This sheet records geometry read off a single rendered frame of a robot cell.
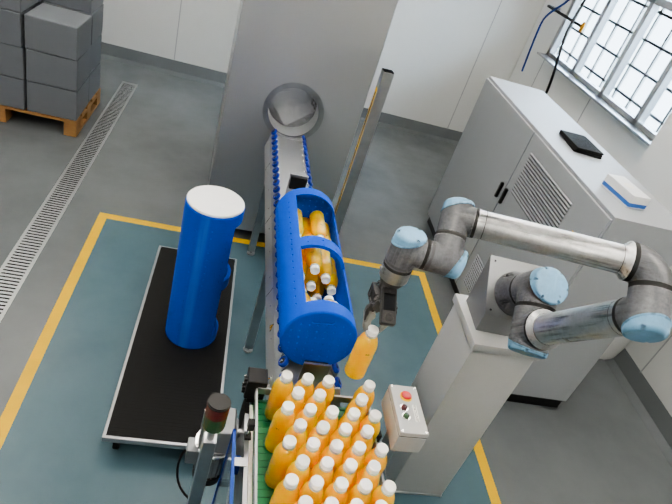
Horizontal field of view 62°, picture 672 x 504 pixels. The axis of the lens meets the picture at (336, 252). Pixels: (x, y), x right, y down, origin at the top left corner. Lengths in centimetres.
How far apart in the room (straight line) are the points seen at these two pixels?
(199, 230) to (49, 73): 281
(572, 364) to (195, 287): 235
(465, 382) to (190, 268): 141
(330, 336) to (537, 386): 213
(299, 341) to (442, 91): 564
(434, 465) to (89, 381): 181
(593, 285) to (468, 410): 115
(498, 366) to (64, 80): 405
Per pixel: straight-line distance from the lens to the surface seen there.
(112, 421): 292
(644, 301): 174
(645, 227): 335
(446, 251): 163
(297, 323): 201
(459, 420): 277
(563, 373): 393
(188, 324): 311
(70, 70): 519
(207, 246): 277
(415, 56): 716
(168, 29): 704
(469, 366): 250
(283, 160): 357
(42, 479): 295
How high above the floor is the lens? 249
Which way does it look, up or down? 33 degrees down
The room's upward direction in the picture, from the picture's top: 19 degrees clockwise
